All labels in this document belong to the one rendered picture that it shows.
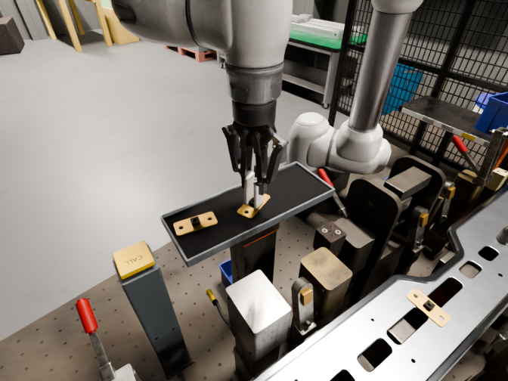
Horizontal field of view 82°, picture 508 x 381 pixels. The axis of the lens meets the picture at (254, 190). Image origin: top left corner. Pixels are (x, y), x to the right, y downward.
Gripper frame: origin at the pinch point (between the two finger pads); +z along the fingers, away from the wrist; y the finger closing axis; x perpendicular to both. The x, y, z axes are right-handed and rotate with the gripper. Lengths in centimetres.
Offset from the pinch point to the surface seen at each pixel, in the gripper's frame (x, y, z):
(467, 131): 94, 42, 17
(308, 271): -3.7, 15.7, 12.4
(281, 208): 2.3, 5.6, 4.1
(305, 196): 8.7, 8.4, 4.1
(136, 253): -22.7, -11.4, 4.2
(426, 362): -5.1, 41.0, 20.0
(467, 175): 57, 43, 15
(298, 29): 351, -150, 43
